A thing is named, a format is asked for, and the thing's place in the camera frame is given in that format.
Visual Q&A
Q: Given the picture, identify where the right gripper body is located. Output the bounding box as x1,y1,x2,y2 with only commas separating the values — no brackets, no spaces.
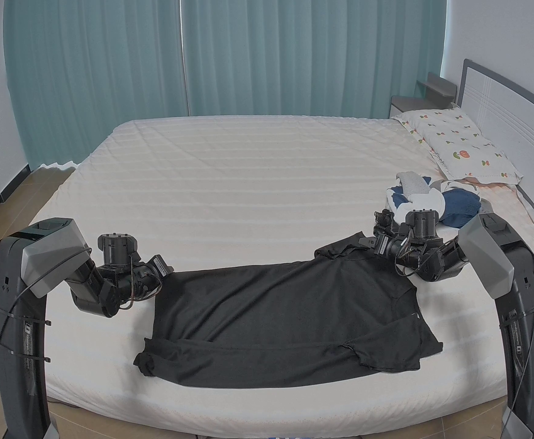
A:
372,231,407,259

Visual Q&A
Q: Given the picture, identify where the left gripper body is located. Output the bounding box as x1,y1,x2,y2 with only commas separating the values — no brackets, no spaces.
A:
127,254,176,302

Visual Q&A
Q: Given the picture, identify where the black T-shirt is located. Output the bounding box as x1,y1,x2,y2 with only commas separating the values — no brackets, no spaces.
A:
133,230,444,388

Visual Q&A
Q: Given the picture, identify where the pile of clothes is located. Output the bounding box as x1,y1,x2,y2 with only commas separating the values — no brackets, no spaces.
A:
383,171,495,228

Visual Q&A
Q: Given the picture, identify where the white printed pillow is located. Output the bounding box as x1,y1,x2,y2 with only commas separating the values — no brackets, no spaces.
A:
391,108,524,185

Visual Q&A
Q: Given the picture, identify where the grey bedside table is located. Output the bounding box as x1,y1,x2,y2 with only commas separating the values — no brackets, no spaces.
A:
390,72,458,118

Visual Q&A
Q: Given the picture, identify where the blue-green curtain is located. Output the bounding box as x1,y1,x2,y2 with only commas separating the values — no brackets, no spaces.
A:
180,0,450,120
2,0,190,170

